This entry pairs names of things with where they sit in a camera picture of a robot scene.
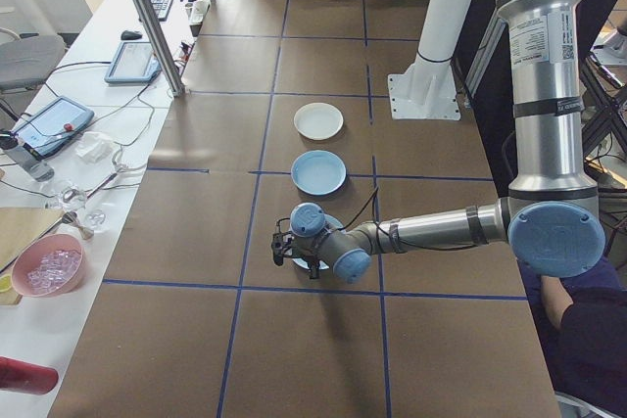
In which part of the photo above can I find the brown cardboard board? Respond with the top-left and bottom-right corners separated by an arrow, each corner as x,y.
0,206 -> 68,272

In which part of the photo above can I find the red bottle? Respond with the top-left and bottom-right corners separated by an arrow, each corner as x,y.
0,355 -> 60,397

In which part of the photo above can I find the clear ice cube pile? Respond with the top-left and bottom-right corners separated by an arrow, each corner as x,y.
26,246 -> 82,287

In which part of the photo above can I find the light blue round plate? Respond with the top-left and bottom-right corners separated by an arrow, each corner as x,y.
292,215 -> 344,272
290,149 -> 348,198

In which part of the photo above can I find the person in dark blue shirt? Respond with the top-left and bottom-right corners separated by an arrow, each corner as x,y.
518,254 -> 627,409

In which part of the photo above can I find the white round plate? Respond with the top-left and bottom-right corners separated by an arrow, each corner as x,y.
293,102 -> 345,141

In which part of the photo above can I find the clear drinking glass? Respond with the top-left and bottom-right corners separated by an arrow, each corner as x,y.
46,185 -> 89,211

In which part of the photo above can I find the metal cocktail jigger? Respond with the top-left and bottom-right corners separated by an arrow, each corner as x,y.
62,210 -> 95,241

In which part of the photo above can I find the grey office chair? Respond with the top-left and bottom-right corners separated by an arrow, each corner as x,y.
0,25 -> 68,96

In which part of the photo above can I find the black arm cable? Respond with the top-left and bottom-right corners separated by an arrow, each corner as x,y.
340,185 -> 486,255

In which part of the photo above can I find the white column with base plate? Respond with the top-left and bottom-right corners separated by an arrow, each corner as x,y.
386,0 -> 491,121

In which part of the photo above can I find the light blue teach pendant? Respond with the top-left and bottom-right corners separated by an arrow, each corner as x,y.
10,96 -> 95,161
103,39 -> 163,85

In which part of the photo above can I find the black metal stand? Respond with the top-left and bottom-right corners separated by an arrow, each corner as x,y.
580,33 -> 627,194

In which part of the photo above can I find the pink bowl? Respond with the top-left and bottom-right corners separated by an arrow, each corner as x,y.
10,233 -> 88,298

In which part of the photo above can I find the aluminium profile post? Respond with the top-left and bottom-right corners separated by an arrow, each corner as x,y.
110,0 -> 190,98

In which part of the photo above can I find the white crumpled tissue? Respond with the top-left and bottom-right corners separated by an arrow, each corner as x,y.
72,131 -> 117,164

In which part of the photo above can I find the person forearm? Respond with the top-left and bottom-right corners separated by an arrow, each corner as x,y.
538,274 -> 577,331

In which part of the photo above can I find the V-shaped metal bar frame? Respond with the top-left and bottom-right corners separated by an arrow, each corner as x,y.
459,14 -> 510,106

